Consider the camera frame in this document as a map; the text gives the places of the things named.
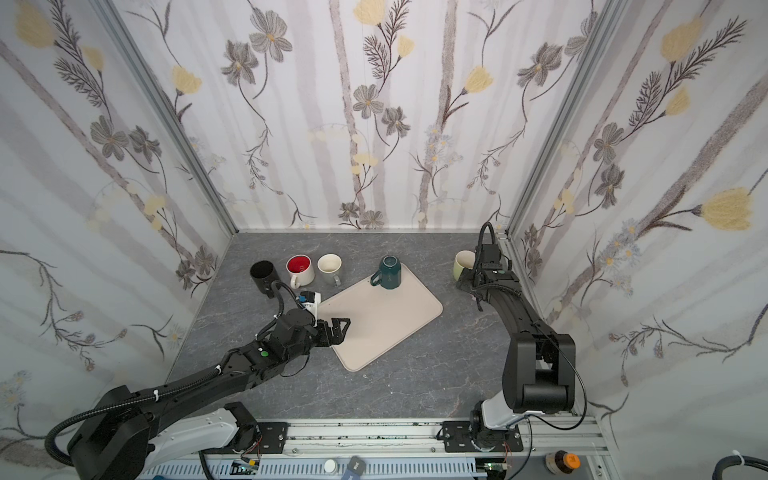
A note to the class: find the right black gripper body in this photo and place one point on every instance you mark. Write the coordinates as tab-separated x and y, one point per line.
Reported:
471	280

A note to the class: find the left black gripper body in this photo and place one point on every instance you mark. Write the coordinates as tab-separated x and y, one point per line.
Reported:
323	332

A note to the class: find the light green mug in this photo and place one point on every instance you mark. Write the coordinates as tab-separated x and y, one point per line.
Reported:
463	260

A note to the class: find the grey mug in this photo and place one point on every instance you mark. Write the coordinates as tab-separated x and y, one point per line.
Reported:
330	266

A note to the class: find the white mug red inside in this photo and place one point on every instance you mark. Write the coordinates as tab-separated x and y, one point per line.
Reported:
301	271

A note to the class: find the dark green mug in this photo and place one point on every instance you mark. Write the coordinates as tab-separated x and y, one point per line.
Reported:
388	274

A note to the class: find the black mug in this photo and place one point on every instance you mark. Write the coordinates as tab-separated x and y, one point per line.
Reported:
263	273

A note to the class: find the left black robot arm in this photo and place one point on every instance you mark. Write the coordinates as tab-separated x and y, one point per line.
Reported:
129	432

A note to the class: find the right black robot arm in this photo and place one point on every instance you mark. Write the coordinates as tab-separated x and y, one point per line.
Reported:
539	375

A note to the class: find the beige plastic tray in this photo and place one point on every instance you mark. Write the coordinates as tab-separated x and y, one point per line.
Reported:
380	319

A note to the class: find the orange capped roll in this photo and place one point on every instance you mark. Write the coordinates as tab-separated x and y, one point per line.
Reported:
562	462

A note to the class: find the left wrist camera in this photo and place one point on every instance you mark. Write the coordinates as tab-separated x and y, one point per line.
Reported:
310	301

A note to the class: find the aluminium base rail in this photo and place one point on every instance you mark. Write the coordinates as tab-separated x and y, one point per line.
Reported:
397	449

